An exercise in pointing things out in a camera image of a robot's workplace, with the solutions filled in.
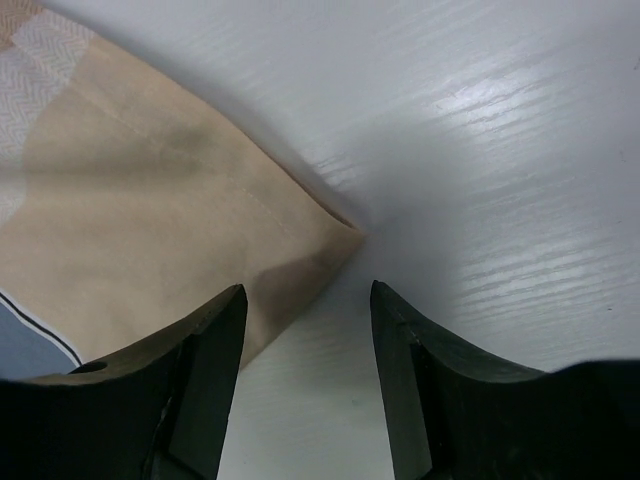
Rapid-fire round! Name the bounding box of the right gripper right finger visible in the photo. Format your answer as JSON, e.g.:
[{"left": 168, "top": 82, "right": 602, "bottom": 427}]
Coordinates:
[{"left": 370, "top": 281, "right": 639, "bottom": 479}]

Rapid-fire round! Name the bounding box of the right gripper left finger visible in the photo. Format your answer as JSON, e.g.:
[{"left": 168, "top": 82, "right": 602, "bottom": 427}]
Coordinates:
[{"left": 1, "top": 285, "right": 248, "bottom": 479}]

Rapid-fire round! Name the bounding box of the blue beige plaid cloth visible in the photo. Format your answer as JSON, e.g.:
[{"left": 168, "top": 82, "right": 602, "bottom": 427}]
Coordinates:
[{"left": 1, "top": 1, "right": 363, "bottom": 379}]

